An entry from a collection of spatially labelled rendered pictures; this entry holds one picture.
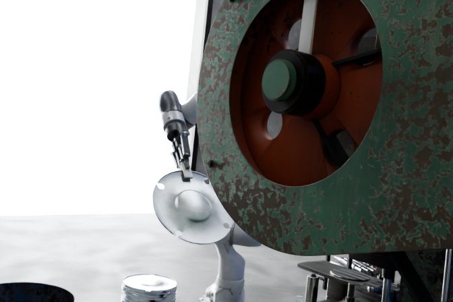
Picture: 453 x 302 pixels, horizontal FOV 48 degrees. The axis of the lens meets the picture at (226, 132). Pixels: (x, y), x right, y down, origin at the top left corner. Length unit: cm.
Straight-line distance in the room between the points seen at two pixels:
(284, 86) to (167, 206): 66
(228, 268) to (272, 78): 113
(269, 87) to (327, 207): 31
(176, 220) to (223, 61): 53
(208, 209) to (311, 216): 59
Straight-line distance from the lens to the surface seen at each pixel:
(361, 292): 161
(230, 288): 217
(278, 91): 119
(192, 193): 171
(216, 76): 148
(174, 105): 192
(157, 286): 282
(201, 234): 164
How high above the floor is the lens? 119
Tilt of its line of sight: level
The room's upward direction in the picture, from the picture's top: 6 degrees clockwise
